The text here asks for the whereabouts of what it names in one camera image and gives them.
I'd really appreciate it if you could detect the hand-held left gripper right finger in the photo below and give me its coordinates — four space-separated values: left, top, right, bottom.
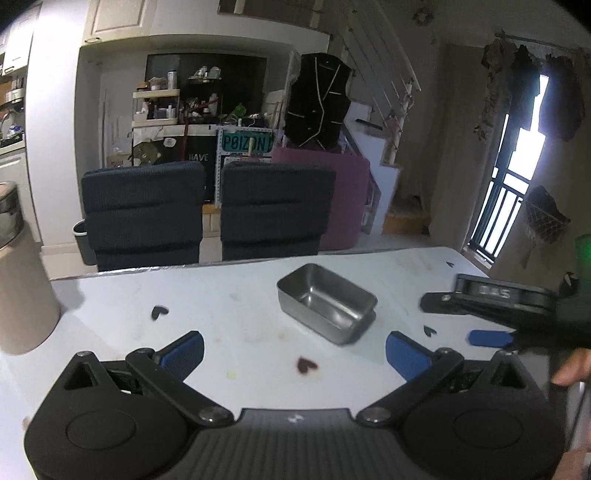
355 330 532 428

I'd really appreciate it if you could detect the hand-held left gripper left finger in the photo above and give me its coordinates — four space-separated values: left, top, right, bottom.
62 330 234 428

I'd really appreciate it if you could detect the white stair cabinet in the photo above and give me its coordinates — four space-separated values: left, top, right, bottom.
342 104 402 236

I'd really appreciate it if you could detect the stair railing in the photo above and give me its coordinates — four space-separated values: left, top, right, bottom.
344 0 422 121

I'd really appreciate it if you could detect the cream shelf rack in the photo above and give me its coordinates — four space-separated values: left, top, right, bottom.
131 89 181 127

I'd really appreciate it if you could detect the purple board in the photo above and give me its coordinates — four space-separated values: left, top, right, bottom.
271 147 372 252

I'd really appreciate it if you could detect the black vest with white trim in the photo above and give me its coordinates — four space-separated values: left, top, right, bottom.
285 52 352 149

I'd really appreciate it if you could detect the mottled hanging garment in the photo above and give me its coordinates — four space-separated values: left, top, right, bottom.
475 32 514 139

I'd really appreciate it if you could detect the dark blue chair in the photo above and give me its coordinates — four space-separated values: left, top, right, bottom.
221 162 337 261
82 161 207 272

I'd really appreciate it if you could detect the beige canister with steel lid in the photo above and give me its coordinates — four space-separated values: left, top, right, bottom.
0 181 62 356

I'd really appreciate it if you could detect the teal sign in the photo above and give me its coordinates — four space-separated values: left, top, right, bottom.
217 129 274 155

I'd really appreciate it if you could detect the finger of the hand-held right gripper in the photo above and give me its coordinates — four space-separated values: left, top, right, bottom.
467 329 518 349
419 292 555 329

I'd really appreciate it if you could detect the steel rectangular container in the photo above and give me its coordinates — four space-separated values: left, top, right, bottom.
276 263 378 345

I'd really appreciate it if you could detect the white kitchen base cabinet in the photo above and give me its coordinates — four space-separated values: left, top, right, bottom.
0 152 42 250

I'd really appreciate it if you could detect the dark hanging garment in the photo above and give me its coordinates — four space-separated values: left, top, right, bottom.
538 55 585 141

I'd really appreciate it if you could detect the hanging mesh bag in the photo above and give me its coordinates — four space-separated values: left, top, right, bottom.
524 185 571 245

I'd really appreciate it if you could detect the small black bin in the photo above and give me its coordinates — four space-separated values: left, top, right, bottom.
73 219 98 266

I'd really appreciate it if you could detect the person's right hand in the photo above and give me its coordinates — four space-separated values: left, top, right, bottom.
551 348 591 386

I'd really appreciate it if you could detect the white upper cabinet door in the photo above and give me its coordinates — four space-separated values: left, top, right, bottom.
83 0 155 44

